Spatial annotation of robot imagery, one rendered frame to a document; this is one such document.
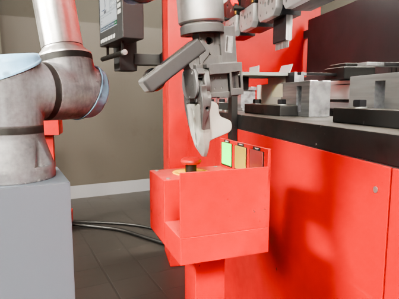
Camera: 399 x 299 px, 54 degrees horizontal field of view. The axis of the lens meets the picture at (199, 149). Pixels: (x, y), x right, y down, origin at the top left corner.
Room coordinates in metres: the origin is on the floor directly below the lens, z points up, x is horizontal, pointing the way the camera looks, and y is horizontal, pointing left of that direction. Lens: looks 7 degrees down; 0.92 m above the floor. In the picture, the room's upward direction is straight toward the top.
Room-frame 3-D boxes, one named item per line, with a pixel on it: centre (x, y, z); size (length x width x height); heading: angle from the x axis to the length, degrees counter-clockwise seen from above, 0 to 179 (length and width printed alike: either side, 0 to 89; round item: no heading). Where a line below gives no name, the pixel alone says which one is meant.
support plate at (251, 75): (1.24, -0.12, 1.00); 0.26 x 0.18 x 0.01; 102
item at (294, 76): (1.24, -0.27, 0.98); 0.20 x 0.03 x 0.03; 12
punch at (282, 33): (1.27, -0.26, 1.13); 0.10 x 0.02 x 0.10; 12
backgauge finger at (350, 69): (1.29, -0.42, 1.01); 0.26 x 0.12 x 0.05; 102
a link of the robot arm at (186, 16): (0.65, 0.00, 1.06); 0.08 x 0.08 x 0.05
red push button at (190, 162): (0.75, 0.02, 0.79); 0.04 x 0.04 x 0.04
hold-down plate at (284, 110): (1.22, -0.21, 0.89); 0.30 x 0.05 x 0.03; 12
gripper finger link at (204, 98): (0.63, 0.00, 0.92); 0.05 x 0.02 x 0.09; 21
